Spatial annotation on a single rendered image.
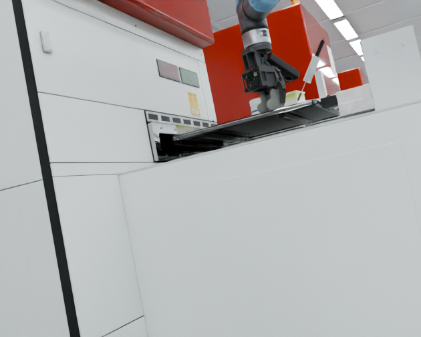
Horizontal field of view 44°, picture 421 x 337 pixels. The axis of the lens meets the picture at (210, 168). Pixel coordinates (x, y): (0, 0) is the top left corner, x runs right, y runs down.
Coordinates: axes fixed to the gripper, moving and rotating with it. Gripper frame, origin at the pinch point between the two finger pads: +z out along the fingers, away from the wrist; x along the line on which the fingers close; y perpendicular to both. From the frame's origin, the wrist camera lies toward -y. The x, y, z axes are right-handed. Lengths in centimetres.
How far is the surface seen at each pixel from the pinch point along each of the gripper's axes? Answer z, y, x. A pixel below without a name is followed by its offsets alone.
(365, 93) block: 2.4, 6.9, 32.6
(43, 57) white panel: -13, 67, 7
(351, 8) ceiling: -183, -450, -260
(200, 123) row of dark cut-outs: -4.9, 9.1, -22.3
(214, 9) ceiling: -183, -264, -300
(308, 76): -12.8, -18.9, -2.1
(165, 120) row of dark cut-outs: -4.1, 28.7, -12.1
